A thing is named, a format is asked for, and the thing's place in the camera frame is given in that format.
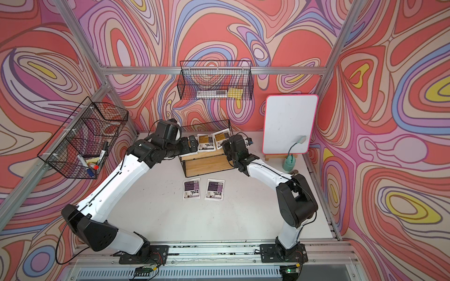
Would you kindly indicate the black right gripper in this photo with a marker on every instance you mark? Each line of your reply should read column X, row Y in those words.
column 225, row 145

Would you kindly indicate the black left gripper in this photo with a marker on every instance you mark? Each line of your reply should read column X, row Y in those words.
column 186, row 147

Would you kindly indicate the yellow coffee bag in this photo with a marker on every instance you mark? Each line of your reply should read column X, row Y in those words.
column 221, row 137
column 188, row 152
column 206, row 143

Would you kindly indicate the purple coffee bag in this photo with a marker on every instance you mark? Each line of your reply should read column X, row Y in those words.
column 215, row 189
column 191, row 189

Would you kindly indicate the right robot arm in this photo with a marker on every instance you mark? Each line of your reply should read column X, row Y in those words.
column 296, row 202

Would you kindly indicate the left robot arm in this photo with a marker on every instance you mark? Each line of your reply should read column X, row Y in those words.
column 88, row 219

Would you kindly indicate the wooden whiteboard easel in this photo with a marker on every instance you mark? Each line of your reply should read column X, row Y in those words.
column 275, row 156

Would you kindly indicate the yellow sponge in basket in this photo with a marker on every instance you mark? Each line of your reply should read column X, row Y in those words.
column 235, row 93

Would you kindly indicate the pink framed whiteboard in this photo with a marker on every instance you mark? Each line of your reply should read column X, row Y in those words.
column 288, row 123

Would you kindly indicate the black whiteboard marker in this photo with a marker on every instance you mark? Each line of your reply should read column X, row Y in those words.
column 102, row 154

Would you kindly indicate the black wire wooden shelf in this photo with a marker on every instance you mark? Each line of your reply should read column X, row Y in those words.
column 205, row 162

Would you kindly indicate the black wire wall basket rear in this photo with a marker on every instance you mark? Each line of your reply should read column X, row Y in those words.
column 198, row 75

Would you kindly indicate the black wire wall basket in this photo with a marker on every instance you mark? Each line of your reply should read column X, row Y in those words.
column 198, row 75
column 83, row 133

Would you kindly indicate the black wire wall basket left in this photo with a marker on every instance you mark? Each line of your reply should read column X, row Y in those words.
column 83, row 133

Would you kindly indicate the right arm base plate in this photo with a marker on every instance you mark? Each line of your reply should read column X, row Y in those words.
column 276, row 253

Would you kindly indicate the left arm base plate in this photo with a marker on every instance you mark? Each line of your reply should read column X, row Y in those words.
column 157, row 254

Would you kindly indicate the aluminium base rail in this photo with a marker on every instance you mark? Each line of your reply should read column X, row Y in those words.
column 327, row 260

